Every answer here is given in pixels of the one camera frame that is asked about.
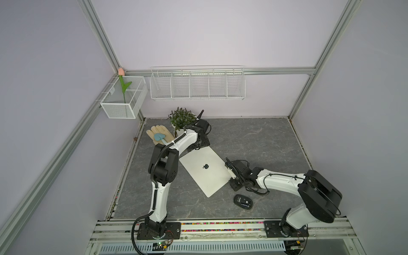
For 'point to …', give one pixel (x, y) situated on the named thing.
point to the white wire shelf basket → (198, 83)
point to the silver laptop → (207, 169)
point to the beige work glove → (160, 129)
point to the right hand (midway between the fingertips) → (232, 180)
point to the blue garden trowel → (158, 136)
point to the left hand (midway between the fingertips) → (200, 146)
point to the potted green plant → (180, 119)
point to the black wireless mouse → (243, 201)
